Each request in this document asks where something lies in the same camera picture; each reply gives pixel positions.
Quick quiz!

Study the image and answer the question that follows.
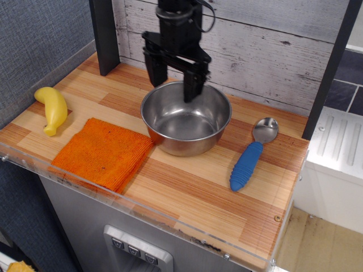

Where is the dark right frame post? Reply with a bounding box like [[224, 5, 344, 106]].
[[302, 0, 362, 140]]

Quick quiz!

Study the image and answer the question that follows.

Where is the clear acrylic front guard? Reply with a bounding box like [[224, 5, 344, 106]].
[[1, 144, 277, 271]]

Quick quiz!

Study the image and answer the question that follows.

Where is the yellow object bottom left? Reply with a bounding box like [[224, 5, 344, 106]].
[[7, 261, 35, 272]]

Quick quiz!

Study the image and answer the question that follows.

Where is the blue handled metal spoon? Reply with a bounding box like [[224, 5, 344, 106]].
[[229, 117, 278, 192]]

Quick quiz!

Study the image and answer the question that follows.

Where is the silver metal bowl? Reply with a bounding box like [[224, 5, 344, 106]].
[[140, 82, 232, 157]]

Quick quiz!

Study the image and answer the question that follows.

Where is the dark frame post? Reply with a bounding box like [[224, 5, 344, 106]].
[[89, 0, 120, 76], [302, 0, 362, 140]]

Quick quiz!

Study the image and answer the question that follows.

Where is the orange folded cloth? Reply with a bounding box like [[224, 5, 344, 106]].
[[52, 118, 154, 194]]

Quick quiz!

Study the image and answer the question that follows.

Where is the dark left frame post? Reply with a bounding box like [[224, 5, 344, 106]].
[[89, 0, 120, 76]]

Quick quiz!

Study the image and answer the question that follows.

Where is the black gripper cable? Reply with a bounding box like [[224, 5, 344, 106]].
[[192, 0, 216, 33]]

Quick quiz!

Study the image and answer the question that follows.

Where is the grey button dispenser panel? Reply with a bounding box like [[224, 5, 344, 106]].
[[103, 224, 174, 271]]

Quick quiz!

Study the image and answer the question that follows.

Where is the white toy sink unit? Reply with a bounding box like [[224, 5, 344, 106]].
[[293, 107, 362, 233]]

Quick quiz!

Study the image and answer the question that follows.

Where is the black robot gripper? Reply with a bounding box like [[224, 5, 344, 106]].
[[142, 1, 212, 103]]

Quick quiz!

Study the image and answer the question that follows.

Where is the silver toy cabinet front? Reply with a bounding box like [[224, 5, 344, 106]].
[[38, 175, 256, 272]]

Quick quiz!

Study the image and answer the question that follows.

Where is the yellow plastic banana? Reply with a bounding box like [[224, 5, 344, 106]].
[[34, 87, 68, 137]]

